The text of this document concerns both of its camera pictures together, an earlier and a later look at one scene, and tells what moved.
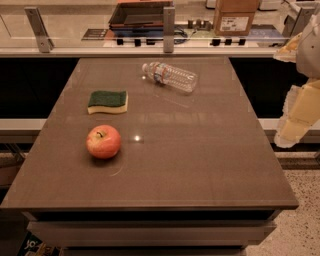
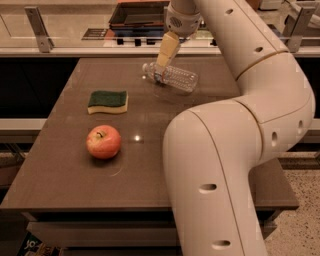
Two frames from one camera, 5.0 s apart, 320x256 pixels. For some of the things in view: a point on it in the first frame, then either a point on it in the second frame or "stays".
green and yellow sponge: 110,101 stays
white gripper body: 310,50 -> 184,22
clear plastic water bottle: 171,76 stays
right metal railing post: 295,26 stays
